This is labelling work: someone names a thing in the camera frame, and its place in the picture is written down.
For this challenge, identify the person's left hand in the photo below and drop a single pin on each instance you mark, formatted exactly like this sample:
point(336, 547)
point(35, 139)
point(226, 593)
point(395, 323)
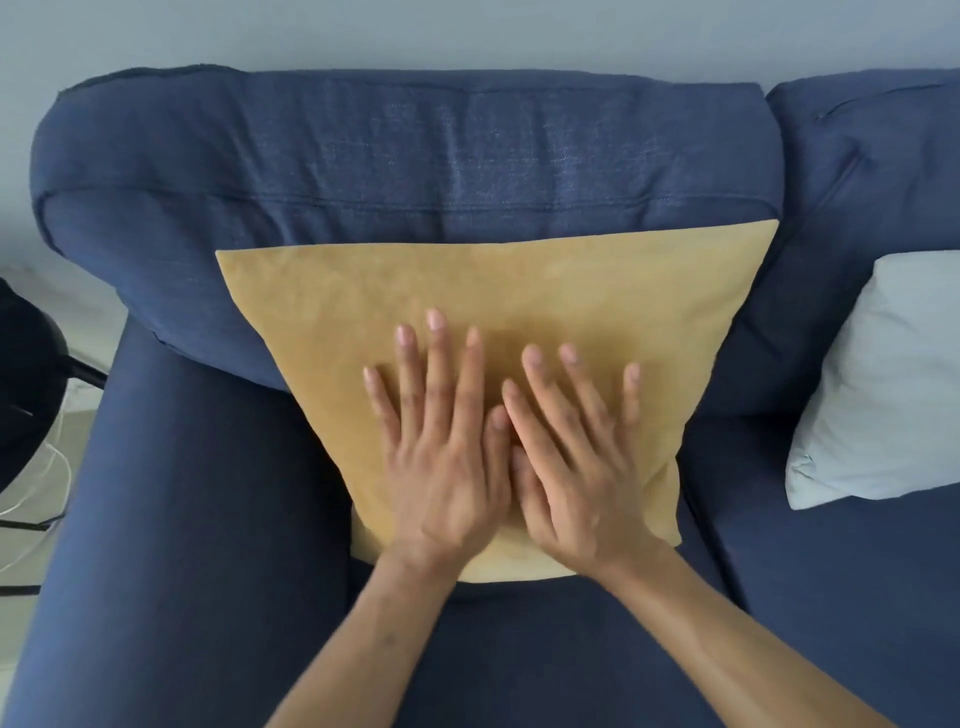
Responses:
point(442, 487)

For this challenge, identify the person's right hand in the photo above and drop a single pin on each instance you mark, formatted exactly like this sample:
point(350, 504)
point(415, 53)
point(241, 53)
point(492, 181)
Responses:
point(585, 502)

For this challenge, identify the person's right little finger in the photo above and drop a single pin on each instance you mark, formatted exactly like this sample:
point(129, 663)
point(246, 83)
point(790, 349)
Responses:
point(632, 409)

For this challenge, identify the person's right middle finger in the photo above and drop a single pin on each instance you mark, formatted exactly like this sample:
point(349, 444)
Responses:
point(559, 397)

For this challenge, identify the person's right thumb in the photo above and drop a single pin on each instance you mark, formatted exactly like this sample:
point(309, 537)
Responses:
point(531, 495)

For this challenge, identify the person's left thumb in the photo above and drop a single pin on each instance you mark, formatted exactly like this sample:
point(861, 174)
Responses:
point(498, 457)

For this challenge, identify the person's left middle finger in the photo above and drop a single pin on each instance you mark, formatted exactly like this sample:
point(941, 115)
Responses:
point(439, 371)

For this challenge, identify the person's left little finger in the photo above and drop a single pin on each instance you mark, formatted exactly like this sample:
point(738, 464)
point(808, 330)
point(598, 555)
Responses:
point(383, 409)

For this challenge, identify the mustard yellow cushion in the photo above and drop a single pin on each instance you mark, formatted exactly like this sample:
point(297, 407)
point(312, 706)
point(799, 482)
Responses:
point(570, 292)

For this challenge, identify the person's left forearm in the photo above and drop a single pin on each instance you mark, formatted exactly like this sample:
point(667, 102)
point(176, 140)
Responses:
point(360, 645)

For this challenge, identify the person's right forearm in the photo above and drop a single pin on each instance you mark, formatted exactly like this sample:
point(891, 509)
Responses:
point(720, 645)

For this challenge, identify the blue sofa back cushion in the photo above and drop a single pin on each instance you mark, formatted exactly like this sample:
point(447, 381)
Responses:
point(862, 165)
point(375, 157)

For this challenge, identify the dark blue fabric sofa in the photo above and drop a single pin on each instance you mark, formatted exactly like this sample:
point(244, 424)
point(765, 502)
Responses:
point(187, 562)

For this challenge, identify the pale blue cushion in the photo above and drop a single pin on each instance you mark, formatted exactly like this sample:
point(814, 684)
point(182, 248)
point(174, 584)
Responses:
point(885, 390)

